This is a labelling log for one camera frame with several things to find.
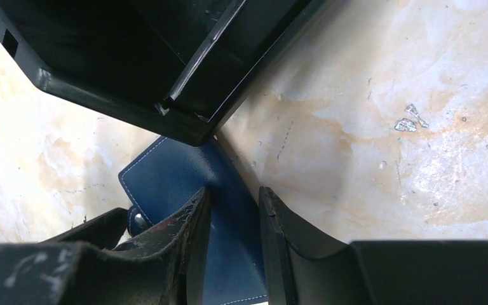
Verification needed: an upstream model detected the black plastic card box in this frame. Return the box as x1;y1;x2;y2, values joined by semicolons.
0;1;327;146

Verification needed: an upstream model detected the blue leather card holder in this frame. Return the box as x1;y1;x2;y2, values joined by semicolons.
118;137;268;304

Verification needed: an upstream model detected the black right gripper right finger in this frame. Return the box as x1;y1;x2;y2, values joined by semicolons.
259;187;488;304

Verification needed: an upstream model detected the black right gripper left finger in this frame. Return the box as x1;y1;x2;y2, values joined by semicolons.
0;188;211;304

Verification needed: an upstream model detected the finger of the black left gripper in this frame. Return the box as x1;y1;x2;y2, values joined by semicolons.
45;207;128;250

